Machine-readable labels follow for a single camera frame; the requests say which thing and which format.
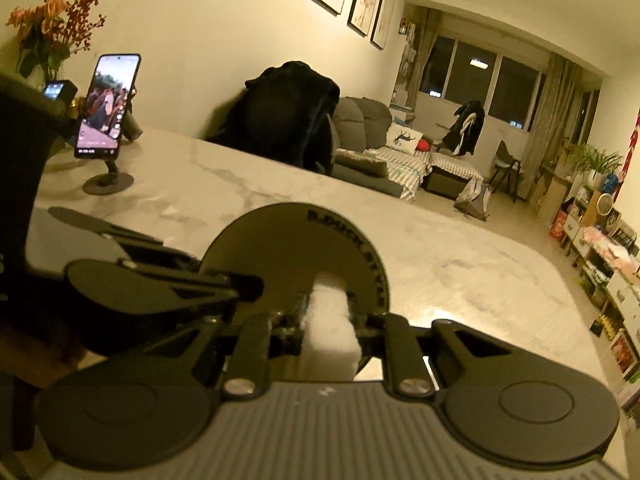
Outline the smartphone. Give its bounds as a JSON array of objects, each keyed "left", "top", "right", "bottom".
[{"left": 74, "top": 53, "right": 142, "bottom": 160}]

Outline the checked sofa cover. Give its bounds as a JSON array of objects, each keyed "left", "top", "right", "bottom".
[{"left": 367, "top": 147, "right": 485, "bottom": 198}]

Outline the wooden desk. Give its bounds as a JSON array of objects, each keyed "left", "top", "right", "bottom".
[{"left": 537, "top": 147, "right": 583, "bottom": 226}]

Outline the black fleece coat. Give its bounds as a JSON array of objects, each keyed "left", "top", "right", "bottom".
[{"left": 205, "top": 61, "right": 341, "bottom": 173}]

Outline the narrow framed picture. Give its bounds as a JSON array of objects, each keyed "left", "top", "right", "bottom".
[{"left": 370, "top": 0, "right": 397, "bottom": 51}]

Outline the white sponge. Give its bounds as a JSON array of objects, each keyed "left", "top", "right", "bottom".
[{"left": 295, "top": 270, "right": 363, "bottom": 380}]

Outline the grey-green sofa cushion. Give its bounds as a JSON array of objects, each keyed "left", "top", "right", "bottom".
[{"left": 334, "top": 152, "right": 390, "bottom": 178}]

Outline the yellow bowl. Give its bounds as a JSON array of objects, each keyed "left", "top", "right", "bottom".
[{"left": 202, "top": 202, "right": 392, "bottom": 383}]

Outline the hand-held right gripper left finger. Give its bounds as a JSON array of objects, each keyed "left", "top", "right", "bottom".
[{"left": 97, "top": 304, "right": 307, "bottom": 402}]

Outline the orange and red flower bouquet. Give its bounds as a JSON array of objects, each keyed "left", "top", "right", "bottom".
[{"left": 5, "top": 0, "right": 108, "bottom": 86}]

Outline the dark wooden chair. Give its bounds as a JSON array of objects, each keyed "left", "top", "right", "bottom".
[{"left": 487, "top": 140, "right": 523, "bottom": 196}]

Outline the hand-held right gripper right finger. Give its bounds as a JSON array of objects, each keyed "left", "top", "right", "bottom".
[{"left": 351, "top": 309, "right": 593, "bottom": 398}]

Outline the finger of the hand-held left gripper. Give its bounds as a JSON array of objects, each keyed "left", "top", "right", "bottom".
[
  {"left": 150, "top": 271, "right": 265, "bottom": 321},
  {"left": 100, "top": 232, "right": 206, "bottom": 276}
]

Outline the black and white jacket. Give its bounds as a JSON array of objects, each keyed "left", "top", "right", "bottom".
[{"left": 440, "top": 100, "right": 487, "bottom": 157}]

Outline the small black action camera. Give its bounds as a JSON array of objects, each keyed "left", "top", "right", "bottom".
[{"left": 42, "top": 80, "right": 78, "bottom": 121}]

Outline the short red firecracker string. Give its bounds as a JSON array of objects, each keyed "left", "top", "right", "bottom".
[{"left": 617, "top": 110, "right": 640, "bottom": 181}]

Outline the pink cloth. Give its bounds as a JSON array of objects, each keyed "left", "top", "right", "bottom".
[{"left": 582, "top": 225, "right": 640, "bottom": 273}]

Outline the round table mirror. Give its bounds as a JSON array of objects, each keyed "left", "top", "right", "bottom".
[{"left": 595, "top": 192, "right": 617, "bottom": 226}]

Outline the potted green plant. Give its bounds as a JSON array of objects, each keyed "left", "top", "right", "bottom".
[{"left": 567, "top": 142, "right": 623, "bottom": 186}]

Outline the deer print pillow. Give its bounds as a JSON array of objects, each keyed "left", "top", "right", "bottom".
[{"left": 386, "top": 122, "right": 426, "bottom": 157}]

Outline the black phone stand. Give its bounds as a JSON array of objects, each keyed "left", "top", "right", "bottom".
[{"left": 82, "top": 87, "right": 144, "bottom": 196}]

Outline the grey sofa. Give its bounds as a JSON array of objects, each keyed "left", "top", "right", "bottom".
[{"left": 331, "top": 96, "right": 486, "bottom": 203}]

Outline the window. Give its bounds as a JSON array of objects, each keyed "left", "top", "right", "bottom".
[{"left": 420, "top": 35, "right": 546, "bottom": 131}]

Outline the white low cabinet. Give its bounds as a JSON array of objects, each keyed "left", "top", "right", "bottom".
[{"left": 565, "top": 215, "right": 640, "bottom": 406}]

